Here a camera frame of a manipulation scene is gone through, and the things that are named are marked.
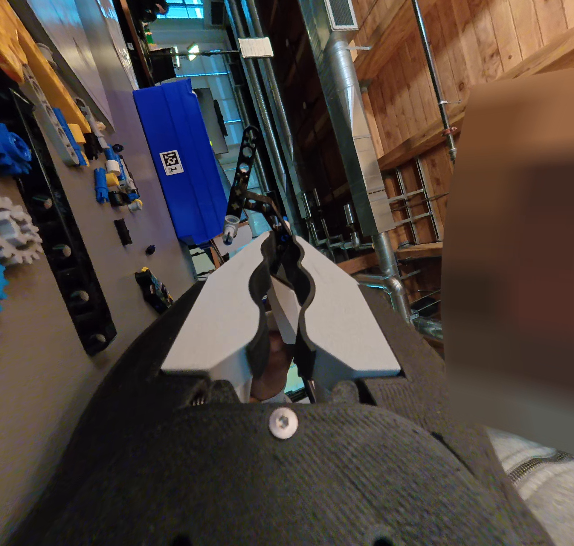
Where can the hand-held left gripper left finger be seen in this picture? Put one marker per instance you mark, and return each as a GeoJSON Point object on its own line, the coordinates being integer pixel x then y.
{"type": "Point", "coordinates": [210, 321]}

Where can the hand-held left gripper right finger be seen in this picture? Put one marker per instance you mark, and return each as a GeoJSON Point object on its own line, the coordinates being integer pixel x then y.
{"type": "Point", "coordinates": [345, 326]}

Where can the black lego beam assembly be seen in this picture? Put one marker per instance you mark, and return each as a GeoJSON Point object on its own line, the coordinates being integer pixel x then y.
{"type": "Point", "coordinates": [244, 169]}

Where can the black yellow lego piece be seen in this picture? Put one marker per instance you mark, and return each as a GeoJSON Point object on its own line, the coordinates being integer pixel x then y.
{"type": "Point", "coordinates": [154, 289]}

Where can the small black lego piece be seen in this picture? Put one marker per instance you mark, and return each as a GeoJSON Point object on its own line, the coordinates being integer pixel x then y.
{"type": "Point", "coordinates": [123, 232]}

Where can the white lego pin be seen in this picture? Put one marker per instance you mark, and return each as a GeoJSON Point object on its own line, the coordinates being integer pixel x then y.
{"type": "Point", "coordinates": [135, 205]}

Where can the long black lego beam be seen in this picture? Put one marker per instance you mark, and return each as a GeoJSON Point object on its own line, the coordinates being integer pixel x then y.
{"type": "Point", "coordinates": [69, 259]}

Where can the black blue lego connector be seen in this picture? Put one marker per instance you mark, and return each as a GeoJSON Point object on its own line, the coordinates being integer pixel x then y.
{"type": "Point", "coordinates": [128, 178]}

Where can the white lego bush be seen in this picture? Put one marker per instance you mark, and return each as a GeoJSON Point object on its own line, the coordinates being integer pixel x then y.
{"type": "Point", "coordinates": [113, 166]}

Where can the grey lego gear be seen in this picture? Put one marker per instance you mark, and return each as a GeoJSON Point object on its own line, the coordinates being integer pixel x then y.
{"type": "Point", "coordinates": [18, 234]}

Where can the blue lego beam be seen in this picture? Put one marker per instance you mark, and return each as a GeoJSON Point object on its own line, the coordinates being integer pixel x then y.
{"type": "Point", "coordinates": [71, 138]}

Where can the grey lego axle connector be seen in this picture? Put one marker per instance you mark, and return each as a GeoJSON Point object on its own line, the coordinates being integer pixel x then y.
{"type": "Point", "coordinates": [92, 122]}

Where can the grey lego beam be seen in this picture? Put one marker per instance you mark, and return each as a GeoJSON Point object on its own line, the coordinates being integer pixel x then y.
{"type": "Point", "coordinates": [54, 124]}

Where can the blue lego gear piece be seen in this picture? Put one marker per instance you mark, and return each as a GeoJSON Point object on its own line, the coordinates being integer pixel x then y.
{"type": "Point", "coordinates": [13, 151]}

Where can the yellow lego panel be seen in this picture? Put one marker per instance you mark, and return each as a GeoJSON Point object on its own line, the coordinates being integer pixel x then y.
{"type": "Point", "coordinates": [40, 66]}

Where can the blue plastic bin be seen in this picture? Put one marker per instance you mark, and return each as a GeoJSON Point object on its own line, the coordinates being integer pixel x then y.
{"type": "Point", "coordinates": [188, 160]}

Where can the white knit sweater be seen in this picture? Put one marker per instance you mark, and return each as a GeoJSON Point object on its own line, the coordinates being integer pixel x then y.
{"type": "Point", "coordinates": [542, 487]}

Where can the metal sprinkler pipe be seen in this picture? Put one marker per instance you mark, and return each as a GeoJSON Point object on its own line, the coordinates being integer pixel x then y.
{"type": "Point", "coordinates": [430, 61]}

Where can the ceiling light panel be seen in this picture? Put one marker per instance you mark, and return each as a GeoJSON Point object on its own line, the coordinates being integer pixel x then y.
{"type": "Point", "coordinates": [255, 47]}

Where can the white vent grille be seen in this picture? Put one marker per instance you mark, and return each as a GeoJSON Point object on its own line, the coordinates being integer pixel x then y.
{"type": "Point", "coordinates": [338, 1]}

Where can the grey board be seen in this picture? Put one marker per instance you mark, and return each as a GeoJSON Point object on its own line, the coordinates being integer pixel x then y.
{"type": "Point", "coordinates": [76, 21]}

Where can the metal wall rack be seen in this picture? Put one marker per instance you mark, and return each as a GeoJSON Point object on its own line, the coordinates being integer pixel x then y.
{"type": "Point", "coordinates": [415, 200]}

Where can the metal air duct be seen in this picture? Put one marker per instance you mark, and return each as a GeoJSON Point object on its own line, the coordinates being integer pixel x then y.
{"type": "Point", "coordinates": [354, 106]}

